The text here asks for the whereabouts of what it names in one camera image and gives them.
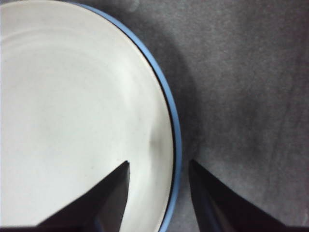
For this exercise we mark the white round plate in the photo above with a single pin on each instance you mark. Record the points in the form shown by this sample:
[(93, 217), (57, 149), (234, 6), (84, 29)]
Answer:
[(72, 108)]

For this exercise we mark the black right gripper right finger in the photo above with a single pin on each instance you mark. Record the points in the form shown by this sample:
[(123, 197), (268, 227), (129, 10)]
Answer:
[(217, 207)]

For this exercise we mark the blue round plate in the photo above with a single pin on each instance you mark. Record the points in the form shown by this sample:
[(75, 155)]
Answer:
[(177, 135)]

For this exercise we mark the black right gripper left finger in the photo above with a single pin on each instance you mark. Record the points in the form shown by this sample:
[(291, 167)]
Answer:
[(101, 205)]

